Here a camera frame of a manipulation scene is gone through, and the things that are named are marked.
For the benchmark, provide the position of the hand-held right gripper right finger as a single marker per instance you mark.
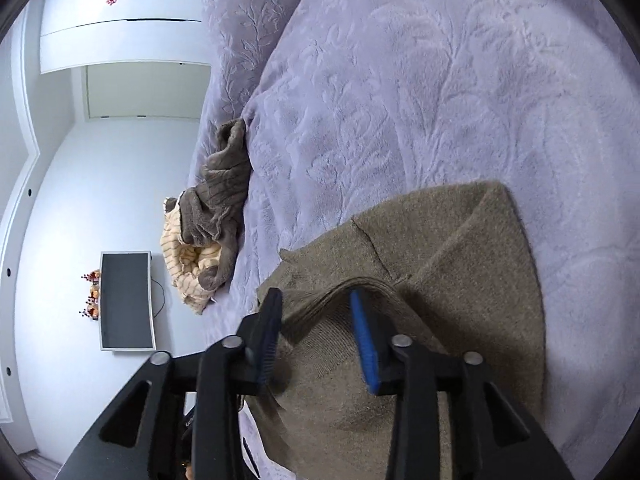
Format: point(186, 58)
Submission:
point(365, 345)

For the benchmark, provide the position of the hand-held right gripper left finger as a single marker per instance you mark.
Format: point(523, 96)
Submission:
point(267, 355)

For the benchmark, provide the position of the olive brown knit sweater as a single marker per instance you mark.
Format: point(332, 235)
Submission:
point(450, 260)

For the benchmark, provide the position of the dark red smartphone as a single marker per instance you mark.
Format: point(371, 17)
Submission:
point(251, 457)

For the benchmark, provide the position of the cream striped garment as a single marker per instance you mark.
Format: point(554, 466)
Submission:
point(187, 270)

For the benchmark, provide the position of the grey flat monitor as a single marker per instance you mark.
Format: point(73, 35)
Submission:
point(125, 300)

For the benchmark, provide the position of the orange flower ornaments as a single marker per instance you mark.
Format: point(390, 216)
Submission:
point(92, 300)

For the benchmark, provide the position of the brown fleece garment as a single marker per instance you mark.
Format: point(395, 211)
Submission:
point(220, 185)

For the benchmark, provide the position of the lavender embossed blanket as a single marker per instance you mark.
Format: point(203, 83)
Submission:
point(450, 85)

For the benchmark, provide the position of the lavender embossed pillow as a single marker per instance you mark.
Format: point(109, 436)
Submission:
point(240, 35)

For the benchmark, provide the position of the white wardrobe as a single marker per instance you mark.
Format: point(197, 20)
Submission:
point(125, 45)

